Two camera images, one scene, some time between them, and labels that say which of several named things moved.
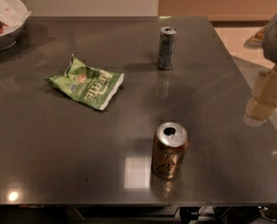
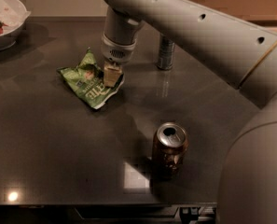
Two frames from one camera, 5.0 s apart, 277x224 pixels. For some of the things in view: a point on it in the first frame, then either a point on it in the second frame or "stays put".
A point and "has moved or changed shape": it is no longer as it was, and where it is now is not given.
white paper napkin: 6,8 stays put
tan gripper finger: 270,92 → 117,53
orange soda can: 169,149 stays put
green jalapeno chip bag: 86,85 has moved or changed shape
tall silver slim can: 167,48 stays put
